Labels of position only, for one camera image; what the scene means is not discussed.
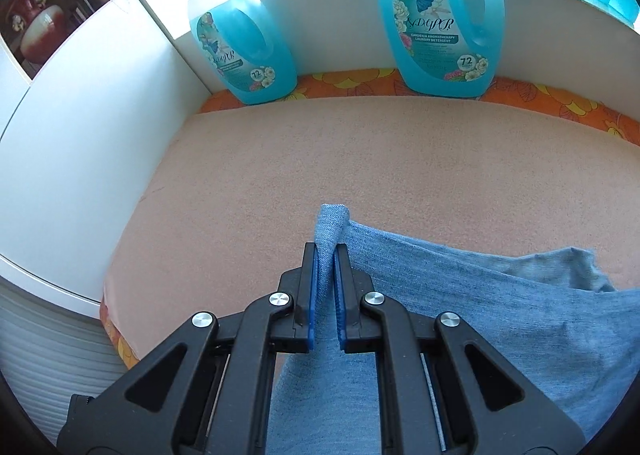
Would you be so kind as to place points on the large blue detergent bottle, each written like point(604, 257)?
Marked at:
point(425, 50)

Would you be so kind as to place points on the dark books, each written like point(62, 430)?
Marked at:
point(85, 7)

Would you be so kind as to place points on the red and white bowl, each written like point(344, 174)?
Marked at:
point(42, 35)

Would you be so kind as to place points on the small blue detergent bottle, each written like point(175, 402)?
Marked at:
point(220, 55)

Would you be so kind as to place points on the beige towel cover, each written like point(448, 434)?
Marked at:
point(300, 160)

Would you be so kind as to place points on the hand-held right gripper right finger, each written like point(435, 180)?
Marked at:
point(340, 295)

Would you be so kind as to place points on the orange floral bed sheet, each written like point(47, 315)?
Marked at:
point(550, 95)

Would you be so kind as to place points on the white ribbed panel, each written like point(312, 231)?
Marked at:
point(55, 360)

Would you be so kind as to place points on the blue denim pants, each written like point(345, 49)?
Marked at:
point(500, 335)

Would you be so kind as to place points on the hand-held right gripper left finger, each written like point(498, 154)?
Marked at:
point(312, 295)

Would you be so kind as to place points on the white cabinet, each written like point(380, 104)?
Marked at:
point(90, 145)

